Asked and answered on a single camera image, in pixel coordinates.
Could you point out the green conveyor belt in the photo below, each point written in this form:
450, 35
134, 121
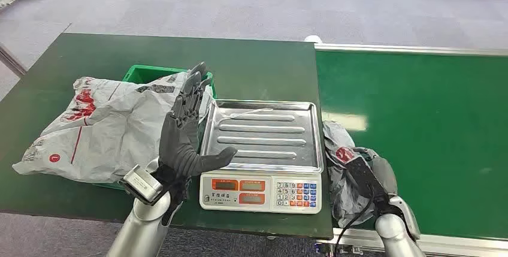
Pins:
428, 136

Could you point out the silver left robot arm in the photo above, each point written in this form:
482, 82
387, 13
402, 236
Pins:
139, 231

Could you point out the small grey courier bag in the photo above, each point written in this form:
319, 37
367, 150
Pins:
341, 191

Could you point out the white electronic scale body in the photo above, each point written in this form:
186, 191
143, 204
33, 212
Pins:
262, 195

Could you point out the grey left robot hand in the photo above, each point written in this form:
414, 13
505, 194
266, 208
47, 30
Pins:
180, 144

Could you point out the steel scale tray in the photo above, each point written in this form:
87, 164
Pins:
262, 132

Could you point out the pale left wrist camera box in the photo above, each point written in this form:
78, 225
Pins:
142, 183

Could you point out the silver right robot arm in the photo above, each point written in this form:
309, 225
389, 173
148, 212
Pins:
397, 235

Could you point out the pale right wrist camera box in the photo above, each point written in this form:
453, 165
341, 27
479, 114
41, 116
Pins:
408, 215

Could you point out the aluminium conveyor rail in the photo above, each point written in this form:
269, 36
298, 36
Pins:
416, 49

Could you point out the green plastic bin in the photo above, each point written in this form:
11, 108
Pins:
147, 74

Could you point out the large grey courier bag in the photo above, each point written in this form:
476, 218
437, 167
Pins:
111, 128

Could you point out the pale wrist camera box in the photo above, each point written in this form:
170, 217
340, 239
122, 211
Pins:
408, 215
142, 183

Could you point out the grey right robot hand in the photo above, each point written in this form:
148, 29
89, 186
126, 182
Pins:
383, 172

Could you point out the white conveyor roller cap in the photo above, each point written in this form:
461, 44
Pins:
313, 39

